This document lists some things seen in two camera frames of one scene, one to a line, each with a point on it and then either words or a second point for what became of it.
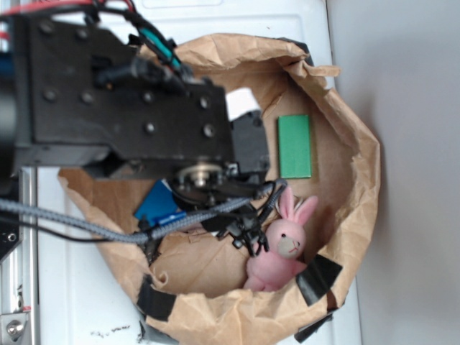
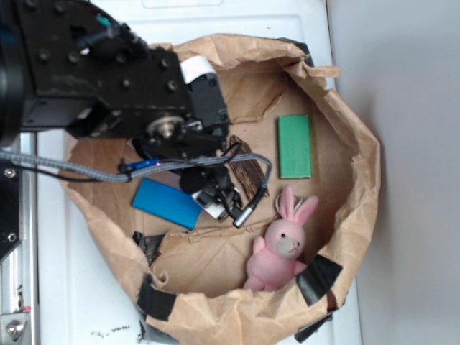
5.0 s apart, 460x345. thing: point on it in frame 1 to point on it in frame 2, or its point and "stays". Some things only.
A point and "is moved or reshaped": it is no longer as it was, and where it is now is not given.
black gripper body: (203, 185) to (201, 131)
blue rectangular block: (159, 201) is moved or reshaped
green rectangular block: (295, 146) stays
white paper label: (240, 102) to (195, 67)
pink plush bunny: (276, 267) stays
